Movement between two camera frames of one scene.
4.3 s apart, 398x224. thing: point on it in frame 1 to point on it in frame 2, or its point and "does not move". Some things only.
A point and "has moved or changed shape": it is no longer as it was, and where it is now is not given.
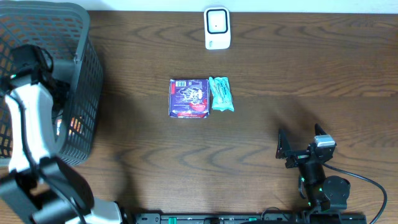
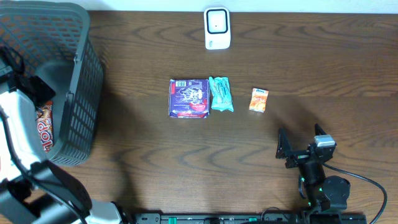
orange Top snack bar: x=75 y=126 has moved or changed shape
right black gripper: x=283 y=151 does not move
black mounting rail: x=247 y=218 does not move
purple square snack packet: x=189 y=98 does not move
